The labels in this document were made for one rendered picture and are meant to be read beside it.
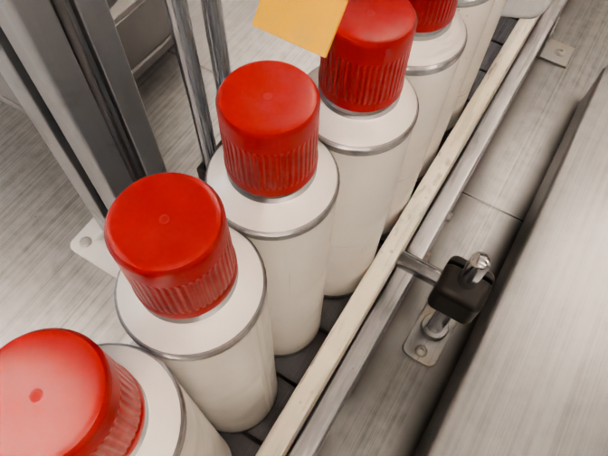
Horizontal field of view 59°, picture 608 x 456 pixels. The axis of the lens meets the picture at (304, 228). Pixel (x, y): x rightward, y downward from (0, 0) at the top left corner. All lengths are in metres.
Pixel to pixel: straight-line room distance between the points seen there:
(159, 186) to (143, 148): 0.20
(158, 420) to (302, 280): 0.10
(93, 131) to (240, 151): 0.15
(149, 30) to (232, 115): 0.38
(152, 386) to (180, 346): 0.02
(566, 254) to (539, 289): 0.04
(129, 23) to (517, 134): 0.36
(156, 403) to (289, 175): 0.08
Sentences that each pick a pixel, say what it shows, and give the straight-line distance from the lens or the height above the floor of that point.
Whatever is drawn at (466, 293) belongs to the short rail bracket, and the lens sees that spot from 0.33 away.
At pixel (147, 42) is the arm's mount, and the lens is 0.55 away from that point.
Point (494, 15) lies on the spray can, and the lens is 0.37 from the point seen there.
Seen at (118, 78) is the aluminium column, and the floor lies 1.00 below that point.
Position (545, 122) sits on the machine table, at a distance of 0.55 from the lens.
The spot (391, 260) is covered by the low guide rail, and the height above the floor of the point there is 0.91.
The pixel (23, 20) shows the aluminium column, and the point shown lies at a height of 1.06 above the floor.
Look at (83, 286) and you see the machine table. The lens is 0.44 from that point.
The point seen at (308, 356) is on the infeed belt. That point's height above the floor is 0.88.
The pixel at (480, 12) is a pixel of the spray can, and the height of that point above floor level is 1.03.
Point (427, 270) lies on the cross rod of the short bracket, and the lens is 0.34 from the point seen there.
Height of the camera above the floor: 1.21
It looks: 61 degrees down
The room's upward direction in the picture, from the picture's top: 2 degrees clockwise
